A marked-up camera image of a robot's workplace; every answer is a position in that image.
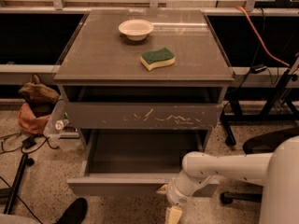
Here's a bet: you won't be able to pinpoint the black shoe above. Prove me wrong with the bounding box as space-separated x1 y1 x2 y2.
54 198 88 224

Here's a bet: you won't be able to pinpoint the white gripper with foam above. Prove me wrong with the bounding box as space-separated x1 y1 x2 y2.
164 206 182 224

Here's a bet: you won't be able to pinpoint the green yellow sponge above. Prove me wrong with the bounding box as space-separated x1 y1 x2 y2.
140 48 176 71

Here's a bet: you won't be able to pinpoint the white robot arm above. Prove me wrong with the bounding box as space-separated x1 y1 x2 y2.
165 136 299 224

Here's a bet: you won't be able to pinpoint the black office chair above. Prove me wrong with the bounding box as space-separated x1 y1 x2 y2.
220 127 299 205

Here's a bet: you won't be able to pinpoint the orange brown cloth bag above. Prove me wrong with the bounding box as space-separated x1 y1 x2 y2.
18 74 60 134

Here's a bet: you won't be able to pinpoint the white bowl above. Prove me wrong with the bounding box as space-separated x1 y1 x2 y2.
119 20 154 41

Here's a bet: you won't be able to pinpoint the orange cable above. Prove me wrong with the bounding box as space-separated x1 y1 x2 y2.
235 5 292 68

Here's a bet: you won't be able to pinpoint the black power adapter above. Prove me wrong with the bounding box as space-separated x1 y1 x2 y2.
250 64 267 74

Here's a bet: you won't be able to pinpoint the clear plastic bin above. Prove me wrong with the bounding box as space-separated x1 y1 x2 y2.
44 100 84 152

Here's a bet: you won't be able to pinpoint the grey drawer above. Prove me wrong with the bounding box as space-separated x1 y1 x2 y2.
65 103 222 130
67 130 207 197

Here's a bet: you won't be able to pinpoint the black metal stand leg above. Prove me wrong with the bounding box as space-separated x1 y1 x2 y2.
0 154 34 215

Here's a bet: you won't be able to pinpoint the black table frame legs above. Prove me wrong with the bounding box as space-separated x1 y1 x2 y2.
221 57 299 146

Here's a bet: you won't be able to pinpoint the grey drawer cabinet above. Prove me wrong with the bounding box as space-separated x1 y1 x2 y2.
53 8 235 151

